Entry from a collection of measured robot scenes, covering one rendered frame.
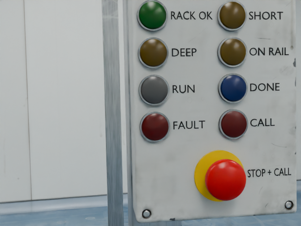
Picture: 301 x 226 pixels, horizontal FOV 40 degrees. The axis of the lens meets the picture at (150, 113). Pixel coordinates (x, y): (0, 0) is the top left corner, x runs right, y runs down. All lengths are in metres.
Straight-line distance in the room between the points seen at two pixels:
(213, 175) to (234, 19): 0.15
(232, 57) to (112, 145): 1.19
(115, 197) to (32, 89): 2.45
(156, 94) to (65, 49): 3.56
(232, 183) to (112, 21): 1.24
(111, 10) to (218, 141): 1.21
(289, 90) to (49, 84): 3.55
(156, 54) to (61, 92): 3.53
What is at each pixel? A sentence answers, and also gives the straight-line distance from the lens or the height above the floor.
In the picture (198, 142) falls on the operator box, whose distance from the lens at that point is 0.42.
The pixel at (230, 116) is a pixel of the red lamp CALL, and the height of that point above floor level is 1.05.
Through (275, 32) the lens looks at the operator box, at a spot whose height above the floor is 1.14.
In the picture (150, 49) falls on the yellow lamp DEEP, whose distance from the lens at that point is 0.40.
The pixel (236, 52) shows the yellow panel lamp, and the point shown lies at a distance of 0.42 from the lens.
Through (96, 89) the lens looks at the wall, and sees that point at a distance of 3.93.
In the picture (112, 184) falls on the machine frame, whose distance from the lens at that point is 1.60.
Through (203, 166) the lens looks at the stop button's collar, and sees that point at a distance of 0.42.
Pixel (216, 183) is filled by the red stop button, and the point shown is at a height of 0.99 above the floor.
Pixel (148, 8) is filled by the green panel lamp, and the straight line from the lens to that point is 0.40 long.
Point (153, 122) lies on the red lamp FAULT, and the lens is 0.40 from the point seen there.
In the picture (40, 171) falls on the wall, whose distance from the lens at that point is 3.99.
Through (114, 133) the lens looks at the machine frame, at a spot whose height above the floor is 0.92.
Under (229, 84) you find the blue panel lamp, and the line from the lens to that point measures 0.41.
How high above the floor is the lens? 1.08
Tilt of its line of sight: 3 degrees down
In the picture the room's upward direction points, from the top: 1 degrees counter-clockwise
